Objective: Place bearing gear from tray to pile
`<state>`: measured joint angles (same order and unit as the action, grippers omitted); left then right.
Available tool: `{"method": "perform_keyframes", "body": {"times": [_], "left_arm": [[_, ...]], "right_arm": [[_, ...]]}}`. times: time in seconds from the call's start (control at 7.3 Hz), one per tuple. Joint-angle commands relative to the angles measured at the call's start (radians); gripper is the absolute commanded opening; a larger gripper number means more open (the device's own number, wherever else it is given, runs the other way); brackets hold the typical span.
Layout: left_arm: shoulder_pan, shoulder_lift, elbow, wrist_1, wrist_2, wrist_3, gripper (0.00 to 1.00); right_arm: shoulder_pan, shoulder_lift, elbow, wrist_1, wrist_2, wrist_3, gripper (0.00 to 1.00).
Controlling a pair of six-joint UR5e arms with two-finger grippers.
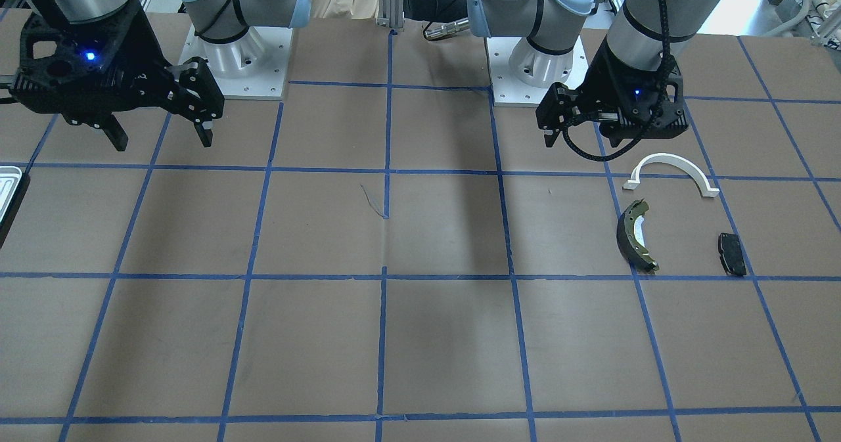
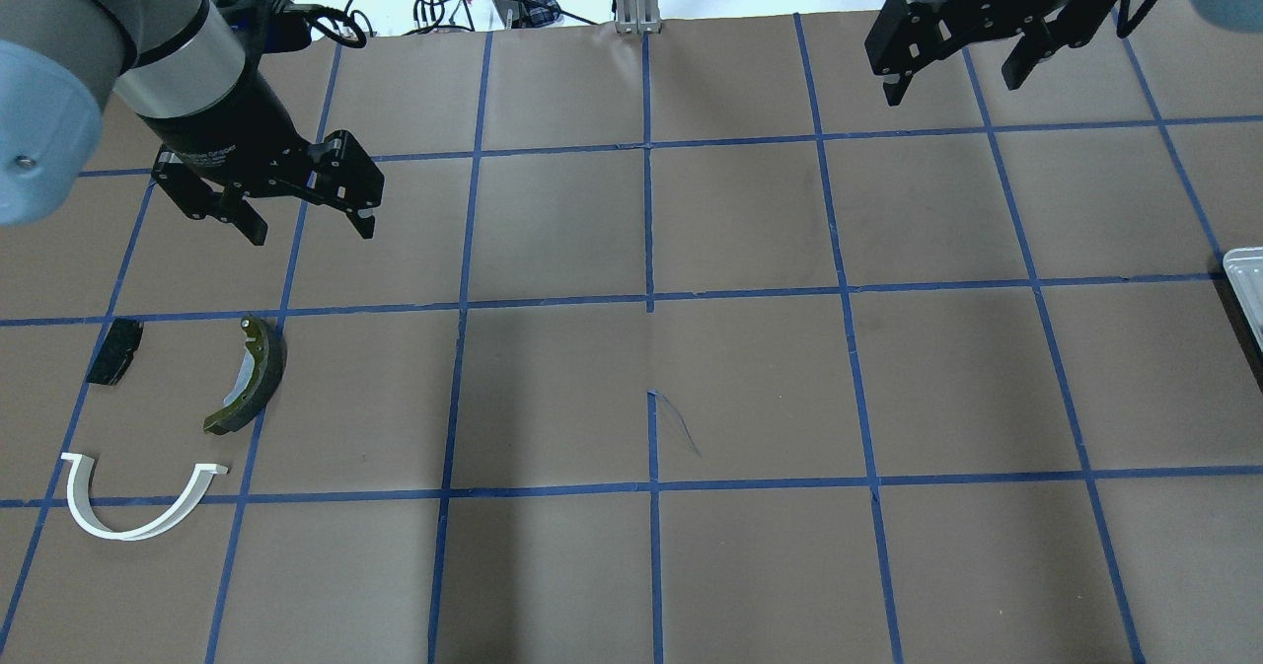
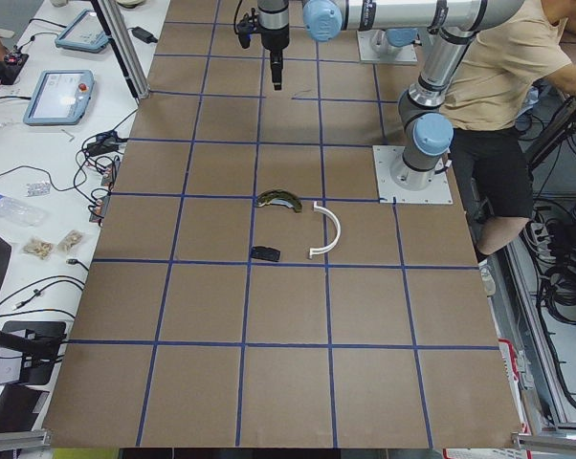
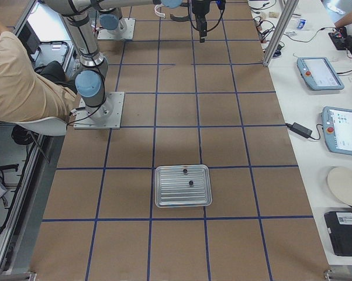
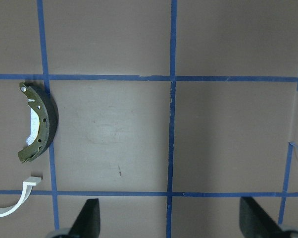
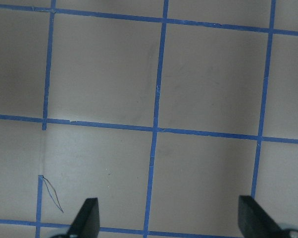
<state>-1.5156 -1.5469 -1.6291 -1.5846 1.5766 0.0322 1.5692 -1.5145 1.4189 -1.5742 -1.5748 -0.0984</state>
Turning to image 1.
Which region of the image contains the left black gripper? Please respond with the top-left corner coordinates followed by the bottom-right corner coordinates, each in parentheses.
top-left (535, 41), bottom-right (690, 148)

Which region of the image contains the silver metal cylinder tool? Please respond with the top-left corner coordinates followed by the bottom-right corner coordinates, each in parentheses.
top-left (422, 18), bottom-right (470, 41)

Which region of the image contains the olive green brake shoe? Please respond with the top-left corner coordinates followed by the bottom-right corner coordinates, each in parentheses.
top-left (616, 199), bottom-right (660, 273)

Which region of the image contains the black brake pad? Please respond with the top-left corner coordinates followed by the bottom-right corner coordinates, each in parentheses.
top-left (717, 232), bottom-right (748, 276)

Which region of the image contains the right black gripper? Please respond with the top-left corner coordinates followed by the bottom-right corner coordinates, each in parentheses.
top-left (9, 0), bottom-right (223, 152)

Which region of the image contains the white curved plastic bracket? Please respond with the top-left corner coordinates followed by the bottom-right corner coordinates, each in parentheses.
top-left (622, 154), bottom-right (721, 198)

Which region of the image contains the silver ribbed metal tray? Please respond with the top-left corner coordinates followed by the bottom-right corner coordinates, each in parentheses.
top-left (1, 166), bottom-right (30, 227)

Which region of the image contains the black braided cable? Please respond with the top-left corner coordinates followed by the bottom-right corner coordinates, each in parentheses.
top-left (561, 0), bottom-right (679, 162)

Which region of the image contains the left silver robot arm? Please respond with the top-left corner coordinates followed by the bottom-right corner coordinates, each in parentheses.
top-left (466, 0), bottom-right (721, 162)

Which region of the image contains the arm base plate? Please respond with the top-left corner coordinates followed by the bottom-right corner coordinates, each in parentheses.
top-left (486, 36), bottom-right (589, 108)
top-left (178, 26), bottom-right (295, 100)

